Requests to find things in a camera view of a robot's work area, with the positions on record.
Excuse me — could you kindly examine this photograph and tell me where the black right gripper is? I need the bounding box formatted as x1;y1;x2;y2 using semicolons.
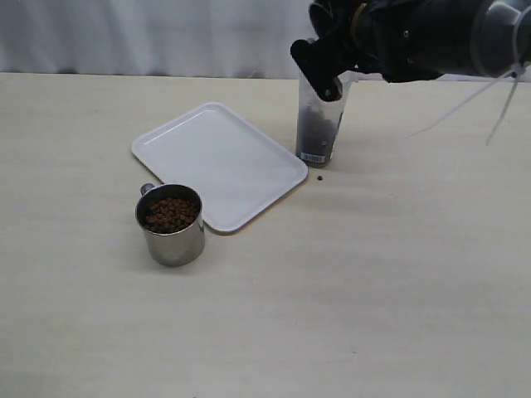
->
290;0;481;102

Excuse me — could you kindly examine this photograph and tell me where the steel mug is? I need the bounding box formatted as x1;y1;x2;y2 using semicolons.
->
135;183;206;267

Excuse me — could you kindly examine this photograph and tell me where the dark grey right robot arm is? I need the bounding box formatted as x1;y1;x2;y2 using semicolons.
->
290;0;530;102

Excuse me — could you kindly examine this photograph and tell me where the clear plastic tumbler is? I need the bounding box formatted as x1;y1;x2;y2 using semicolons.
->
295;71;358;168

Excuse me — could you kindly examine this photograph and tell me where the white curtain backdrop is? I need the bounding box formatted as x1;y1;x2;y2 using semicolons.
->
1;0;314;79

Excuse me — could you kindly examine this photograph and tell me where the white rectangular plastic tray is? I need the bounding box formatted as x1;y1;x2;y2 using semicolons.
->
131;102;309;234

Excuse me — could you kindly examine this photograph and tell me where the white right zip tie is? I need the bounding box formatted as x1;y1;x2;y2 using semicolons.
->
408;7;531;146

